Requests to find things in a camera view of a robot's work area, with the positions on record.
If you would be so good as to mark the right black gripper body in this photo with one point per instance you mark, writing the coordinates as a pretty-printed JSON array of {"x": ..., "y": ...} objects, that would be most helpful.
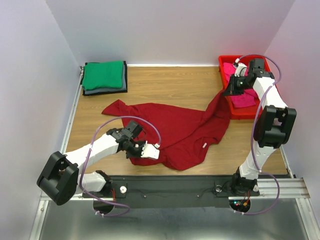
[{"x": 232, "y": 88}]

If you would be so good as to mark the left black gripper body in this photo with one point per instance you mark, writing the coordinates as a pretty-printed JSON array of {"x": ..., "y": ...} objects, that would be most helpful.
[{"x": 135, "y": 151}]

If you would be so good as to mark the dark red t shirt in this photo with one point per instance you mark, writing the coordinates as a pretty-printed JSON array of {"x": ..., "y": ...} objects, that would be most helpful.
[{"x": 185, "y": 134}]

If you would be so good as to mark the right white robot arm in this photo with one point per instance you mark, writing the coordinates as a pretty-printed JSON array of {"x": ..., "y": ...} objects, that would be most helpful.
[{"x": 273, "y": 121}]

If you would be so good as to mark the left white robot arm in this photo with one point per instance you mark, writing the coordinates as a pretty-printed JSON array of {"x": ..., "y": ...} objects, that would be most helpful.
[{"x": 60, "y": 177}]

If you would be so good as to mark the pink t shirt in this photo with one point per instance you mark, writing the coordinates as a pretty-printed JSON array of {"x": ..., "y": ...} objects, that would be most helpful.
[{"x": 247, "y": 99}]

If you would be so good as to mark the red plastic bin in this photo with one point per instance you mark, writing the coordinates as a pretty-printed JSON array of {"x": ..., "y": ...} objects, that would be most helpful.
[{"x": 245, "y": 113}]

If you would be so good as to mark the folded green t shirt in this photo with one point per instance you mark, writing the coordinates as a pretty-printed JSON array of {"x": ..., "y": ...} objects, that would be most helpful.
[{"x": 103, "y": 75}]

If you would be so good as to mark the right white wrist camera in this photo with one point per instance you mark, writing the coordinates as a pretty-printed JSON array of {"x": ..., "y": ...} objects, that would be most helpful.
[{"x": 240, "y": 68}]

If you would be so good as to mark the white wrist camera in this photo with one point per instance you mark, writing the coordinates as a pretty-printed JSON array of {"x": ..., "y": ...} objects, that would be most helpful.
[
  {"x": 150, "y": 151},
  {"x": 240, "y": 68}
]

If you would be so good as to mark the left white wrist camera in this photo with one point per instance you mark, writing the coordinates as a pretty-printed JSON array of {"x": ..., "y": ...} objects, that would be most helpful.
[{"x": 150, "y": 151}]

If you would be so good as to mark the aluminium rail frame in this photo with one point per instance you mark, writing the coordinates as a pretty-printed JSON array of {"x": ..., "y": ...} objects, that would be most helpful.
[{"x": 158, "y": 165}]

